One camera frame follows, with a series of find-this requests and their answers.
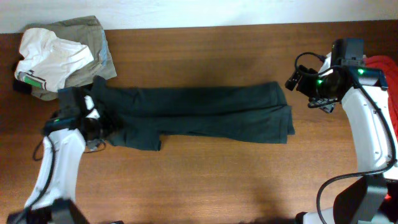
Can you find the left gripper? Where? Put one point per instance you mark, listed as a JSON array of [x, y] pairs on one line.
[[95, 112]]

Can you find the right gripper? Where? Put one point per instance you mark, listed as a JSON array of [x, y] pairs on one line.
[[327, 104]]

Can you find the dark green t-shirt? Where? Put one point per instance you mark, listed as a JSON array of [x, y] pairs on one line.
[[257, 113]]

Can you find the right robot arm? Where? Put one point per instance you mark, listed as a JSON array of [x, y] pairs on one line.
[[370, 194]]

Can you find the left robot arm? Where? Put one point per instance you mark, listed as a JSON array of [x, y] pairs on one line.
[[74, 129]]

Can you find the black folded garment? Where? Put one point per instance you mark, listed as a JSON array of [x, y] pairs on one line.
[[22, 87]]

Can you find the white folded shirt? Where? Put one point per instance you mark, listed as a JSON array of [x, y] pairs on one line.
[[49, 60]]

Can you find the khaki folded garment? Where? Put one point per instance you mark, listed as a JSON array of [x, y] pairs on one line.
[[87, 31]]

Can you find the red t-shirt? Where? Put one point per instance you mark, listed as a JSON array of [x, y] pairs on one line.
[[389, 68]]

